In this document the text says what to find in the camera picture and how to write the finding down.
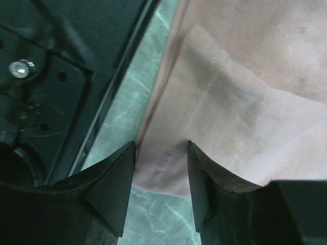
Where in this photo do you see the pink t shirt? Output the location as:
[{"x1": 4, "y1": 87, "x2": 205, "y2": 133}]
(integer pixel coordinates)
[{"x1": 133, "y1": 1, "x2": 326, "y2": 198}]

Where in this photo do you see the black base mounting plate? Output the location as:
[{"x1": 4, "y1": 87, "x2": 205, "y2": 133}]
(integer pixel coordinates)
[{"x1": 1, "y1": 1, "x2": 158, "y2": 187}]

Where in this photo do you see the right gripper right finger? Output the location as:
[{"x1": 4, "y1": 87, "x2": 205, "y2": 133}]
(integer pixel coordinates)
[{"x1": 188, "y1": 141, "x2": 326, "y2": 244}]

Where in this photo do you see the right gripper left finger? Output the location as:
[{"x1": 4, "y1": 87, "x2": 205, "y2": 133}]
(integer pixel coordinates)
[{"x1": 1, "y1": 141, "x2": 135, "y2": 244}]

